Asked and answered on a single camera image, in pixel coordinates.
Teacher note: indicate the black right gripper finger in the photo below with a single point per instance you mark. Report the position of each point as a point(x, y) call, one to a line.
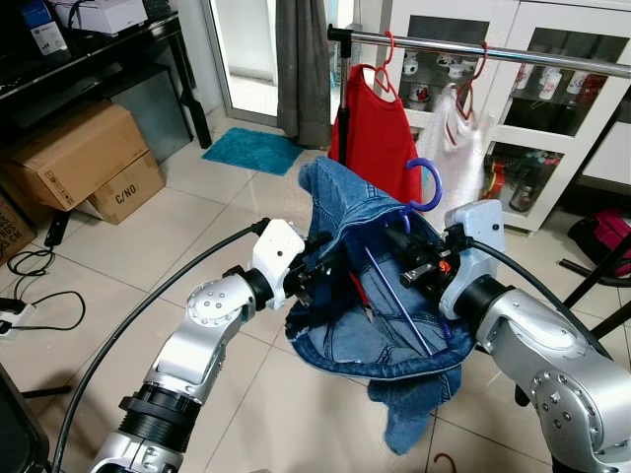
point(398, 237)

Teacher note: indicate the purple plastic hanger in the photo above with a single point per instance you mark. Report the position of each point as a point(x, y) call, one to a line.
point(439, 187)

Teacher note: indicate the blue denim garment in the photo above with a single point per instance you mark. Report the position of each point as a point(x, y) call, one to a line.
point(365, 325)

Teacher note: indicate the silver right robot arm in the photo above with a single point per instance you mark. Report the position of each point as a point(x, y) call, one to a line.
point(552, 365)

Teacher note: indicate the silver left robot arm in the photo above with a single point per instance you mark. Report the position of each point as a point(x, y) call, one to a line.
point(197, 340)

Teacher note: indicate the red plastic hanger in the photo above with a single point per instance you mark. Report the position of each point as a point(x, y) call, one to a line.
point(481, 59)
point(446, 456)
point(391, 54)

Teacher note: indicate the white shirt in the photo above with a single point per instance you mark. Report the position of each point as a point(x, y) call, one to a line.
point(458, 158)

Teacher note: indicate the red sleeveless garment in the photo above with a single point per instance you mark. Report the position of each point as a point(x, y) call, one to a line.
point(380, 138)

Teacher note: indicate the teal floor mat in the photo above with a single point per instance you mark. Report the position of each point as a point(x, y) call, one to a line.
point(251, 150)

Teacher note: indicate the grey curtain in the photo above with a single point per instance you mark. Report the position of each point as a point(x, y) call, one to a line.
point(301, 69)

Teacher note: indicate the small printed cardboard box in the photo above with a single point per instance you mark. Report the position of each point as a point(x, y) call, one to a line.
point(133, 197)

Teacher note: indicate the white framed glass door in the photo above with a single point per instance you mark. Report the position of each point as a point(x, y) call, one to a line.
point(246, 59)

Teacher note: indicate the white drawer unit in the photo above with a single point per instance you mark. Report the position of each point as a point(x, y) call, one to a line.
point(606, 153)

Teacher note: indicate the silver and black clothes rack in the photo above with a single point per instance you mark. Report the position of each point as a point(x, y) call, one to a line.
point(493, 53)

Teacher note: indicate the grey metal panel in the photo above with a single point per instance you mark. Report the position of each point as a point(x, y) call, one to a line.
point(153, 113)

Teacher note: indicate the white glass door cabinet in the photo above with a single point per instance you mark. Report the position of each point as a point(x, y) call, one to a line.
point(519, 18)

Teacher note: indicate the black power adapter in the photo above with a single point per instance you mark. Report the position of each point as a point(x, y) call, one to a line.
point(56, 229)

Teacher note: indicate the large plain cardboard box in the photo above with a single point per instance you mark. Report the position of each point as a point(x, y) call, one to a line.
point(74, 148)

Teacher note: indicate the black desk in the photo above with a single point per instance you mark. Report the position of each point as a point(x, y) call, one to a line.
point(99, 57)

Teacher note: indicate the cardboard box with dark print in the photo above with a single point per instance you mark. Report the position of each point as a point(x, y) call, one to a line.
point(12, 232)

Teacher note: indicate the white power strip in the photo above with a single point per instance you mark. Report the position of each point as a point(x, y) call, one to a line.
point(10, 317)

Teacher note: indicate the black floor stand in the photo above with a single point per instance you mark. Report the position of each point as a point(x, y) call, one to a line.
point(18, 434)

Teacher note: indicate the blue and white carton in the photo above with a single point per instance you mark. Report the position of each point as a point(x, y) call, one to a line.
point(44, 34)

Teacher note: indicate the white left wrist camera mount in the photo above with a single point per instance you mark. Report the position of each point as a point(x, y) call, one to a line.
point(276, 251)

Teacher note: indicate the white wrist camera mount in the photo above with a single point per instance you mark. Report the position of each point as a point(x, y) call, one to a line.
point(276, 251)
point(483, 232)

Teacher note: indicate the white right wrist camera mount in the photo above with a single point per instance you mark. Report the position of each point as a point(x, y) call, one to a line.
point(483, 232)

